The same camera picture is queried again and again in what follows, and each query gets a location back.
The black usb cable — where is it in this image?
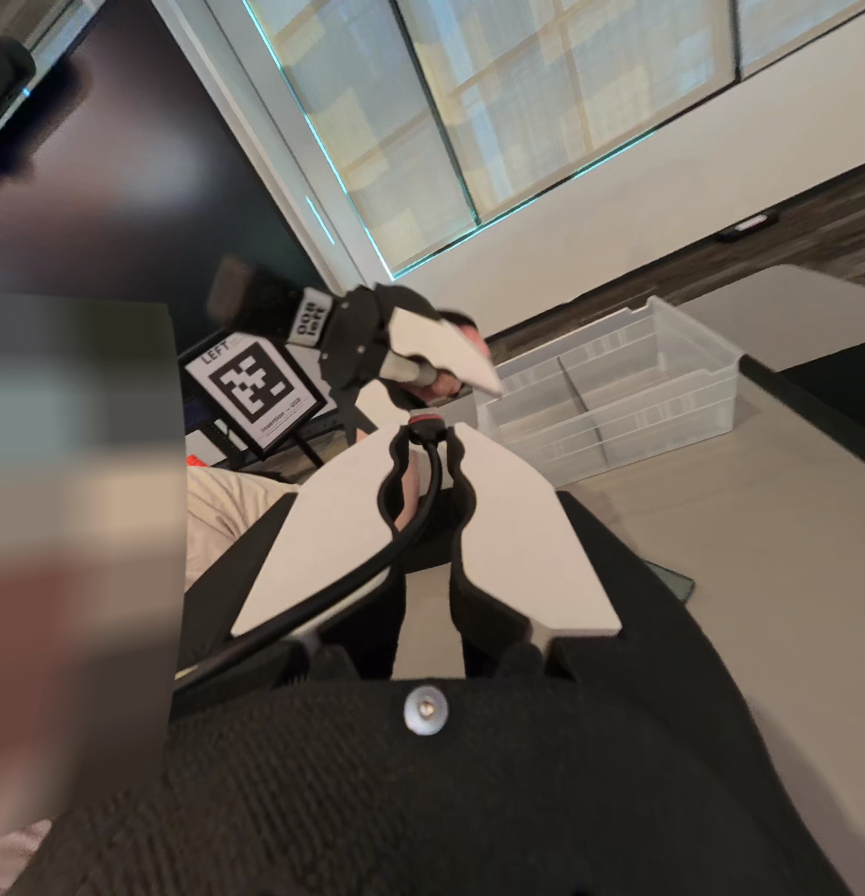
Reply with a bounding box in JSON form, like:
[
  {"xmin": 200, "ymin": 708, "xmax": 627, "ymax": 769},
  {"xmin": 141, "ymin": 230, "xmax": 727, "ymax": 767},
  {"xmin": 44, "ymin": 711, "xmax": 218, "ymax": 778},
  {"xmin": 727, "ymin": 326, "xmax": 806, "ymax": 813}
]
[{"xmin": 172, "ymin": 413, "xmax": 449, "ymax": 697}]

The small black floor device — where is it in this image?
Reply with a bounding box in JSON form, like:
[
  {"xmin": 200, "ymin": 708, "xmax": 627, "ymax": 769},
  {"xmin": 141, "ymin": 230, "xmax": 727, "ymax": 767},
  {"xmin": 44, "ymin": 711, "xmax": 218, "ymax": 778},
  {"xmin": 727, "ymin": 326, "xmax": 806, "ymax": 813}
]
[{"xmin": 715, "ymin": 209, "xmax": 781, "ymax": 243}]

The person's left hand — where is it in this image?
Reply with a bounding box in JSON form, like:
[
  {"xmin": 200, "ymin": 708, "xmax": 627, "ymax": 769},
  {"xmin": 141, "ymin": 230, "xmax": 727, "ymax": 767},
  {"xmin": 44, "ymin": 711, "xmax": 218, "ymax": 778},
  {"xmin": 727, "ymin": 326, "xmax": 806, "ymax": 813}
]
[{"xmin": 429, "ymin": 314, "xmax": 493, "ymax": 408}]

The clear plastic bin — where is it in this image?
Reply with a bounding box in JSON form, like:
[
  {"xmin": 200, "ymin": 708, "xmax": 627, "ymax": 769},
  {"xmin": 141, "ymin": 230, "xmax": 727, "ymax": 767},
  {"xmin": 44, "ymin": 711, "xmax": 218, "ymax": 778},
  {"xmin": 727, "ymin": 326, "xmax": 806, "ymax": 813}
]
[{"xmin": 473, "ymin": 295, "xmax": 746, "ymax": 490}]

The glass window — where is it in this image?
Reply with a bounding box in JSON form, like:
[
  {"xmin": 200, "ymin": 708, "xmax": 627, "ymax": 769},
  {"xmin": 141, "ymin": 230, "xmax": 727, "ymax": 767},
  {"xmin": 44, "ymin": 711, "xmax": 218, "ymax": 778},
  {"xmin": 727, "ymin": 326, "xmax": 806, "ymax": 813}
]
[{"xmin": 242, "ymin": 0, "xmax": 865, "ymax": 282}]

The white marker placard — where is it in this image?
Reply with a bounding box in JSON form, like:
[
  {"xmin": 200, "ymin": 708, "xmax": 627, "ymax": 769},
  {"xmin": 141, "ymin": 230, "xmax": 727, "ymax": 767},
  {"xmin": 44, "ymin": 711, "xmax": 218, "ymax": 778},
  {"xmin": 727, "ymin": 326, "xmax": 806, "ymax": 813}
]
[{"xmin": 182, "ymin": 332, "xmax": 330, "ymax": 457}]

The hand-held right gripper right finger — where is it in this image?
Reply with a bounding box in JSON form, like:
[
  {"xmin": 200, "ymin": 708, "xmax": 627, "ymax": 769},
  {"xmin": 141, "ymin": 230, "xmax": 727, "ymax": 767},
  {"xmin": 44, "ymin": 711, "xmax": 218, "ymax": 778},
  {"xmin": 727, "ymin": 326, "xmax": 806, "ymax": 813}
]
[{"xmin": 443, "ymin": 420, "xmax": 624, "ymax": 639}]

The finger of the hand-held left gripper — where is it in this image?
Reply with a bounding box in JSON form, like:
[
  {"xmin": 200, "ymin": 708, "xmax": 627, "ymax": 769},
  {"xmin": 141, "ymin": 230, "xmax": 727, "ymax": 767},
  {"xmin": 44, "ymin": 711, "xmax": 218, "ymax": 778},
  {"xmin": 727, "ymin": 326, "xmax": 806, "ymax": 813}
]
[
  {"xmin": 389, "ymin": 307, "xmax": 505, "ymax": 394},
  {"xmin": 354, "ymin": 381, "xmax": 414, "ymax": 429}
]

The black screen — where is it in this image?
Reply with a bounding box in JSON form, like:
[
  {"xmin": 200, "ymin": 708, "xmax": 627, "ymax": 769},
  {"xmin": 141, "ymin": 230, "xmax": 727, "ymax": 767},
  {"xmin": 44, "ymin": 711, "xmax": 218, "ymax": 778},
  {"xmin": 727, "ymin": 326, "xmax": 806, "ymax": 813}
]
[{"xmin": 0, "ymin": 0, "xmax": 330, "ymax": 354}]

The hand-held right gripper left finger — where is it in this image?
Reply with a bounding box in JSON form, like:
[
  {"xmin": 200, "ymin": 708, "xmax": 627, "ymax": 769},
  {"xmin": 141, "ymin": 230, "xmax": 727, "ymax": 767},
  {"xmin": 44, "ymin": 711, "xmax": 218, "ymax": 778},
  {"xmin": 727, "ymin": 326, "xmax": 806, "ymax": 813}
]
[{"xmin": 231, "ymin": 422, "xmax": 414, "ymax": 639}]

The person's beige trouser leg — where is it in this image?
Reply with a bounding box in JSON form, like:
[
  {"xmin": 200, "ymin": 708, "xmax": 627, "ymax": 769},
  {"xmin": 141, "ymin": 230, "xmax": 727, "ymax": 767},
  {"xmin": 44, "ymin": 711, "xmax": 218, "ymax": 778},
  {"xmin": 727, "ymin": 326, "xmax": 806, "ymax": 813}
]
[{"xmin": 185, "ymin": 466, "xmax": 302, "ymax": 592}]

